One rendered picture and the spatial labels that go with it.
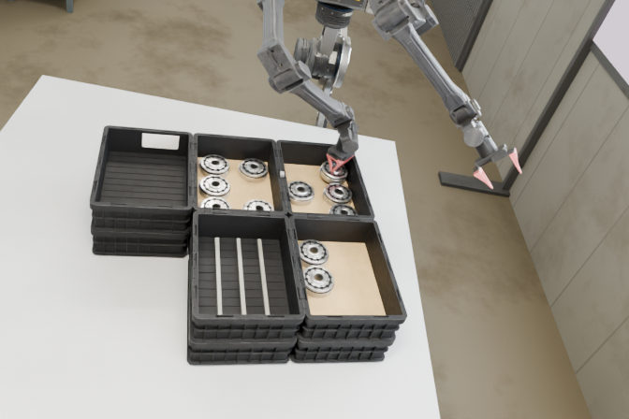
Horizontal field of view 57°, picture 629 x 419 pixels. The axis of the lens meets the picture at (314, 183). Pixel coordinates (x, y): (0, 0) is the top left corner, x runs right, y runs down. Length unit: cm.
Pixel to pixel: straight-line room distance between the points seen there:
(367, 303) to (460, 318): 132
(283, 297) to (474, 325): 153
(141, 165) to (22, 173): 43
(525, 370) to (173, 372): 185
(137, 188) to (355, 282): 79
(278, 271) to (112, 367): 54
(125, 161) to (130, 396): 82
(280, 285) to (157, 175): 61
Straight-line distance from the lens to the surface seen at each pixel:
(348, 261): 190
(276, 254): 185
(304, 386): 175
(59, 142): 241
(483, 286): 329
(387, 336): 176
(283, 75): 167
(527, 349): 315
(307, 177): 216
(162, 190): 201
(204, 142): 212
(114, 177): 205
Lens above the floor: 218
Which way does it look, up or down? 39 degrees down
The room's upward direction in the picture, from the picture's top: 16 degrees clockwise
